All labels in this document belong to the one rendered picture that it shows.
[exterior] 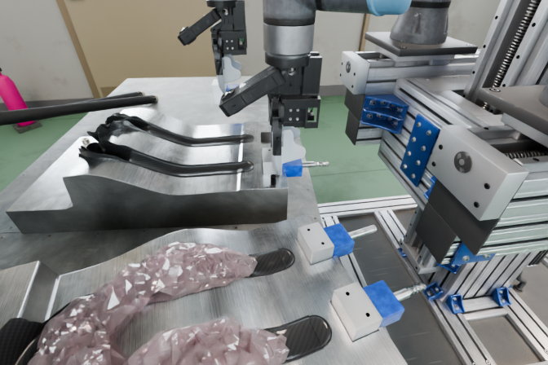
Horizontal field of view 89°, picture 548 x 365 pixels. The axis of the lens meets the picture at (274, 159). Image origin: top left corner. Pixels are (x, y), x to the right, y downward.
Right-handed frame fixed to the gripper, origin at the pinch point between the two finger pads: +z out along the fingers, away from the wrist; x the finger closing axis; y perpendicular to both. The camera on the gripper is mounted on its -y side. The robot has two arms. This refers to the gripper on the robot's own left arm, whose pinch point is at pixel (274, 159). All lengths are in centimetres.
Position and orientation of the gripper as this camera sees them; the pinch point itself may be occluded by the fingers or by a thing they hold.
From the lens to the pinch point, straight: 54.2
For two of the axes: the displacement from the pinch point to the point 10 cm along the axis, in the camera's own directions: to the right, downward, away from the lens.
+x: -0.6, -5.7, 8.2
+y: 10.0, -0.3, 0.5
